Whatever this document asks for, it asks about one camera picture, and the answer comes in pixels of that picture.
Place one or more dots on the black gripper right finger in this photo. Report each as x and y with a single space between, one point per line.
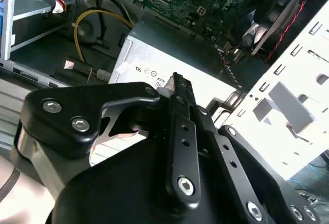
246 172

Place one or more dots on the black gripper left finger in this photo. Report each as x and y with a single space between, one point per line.
64 105

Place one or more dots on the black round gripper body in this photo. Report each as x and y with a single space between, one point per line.
123 195

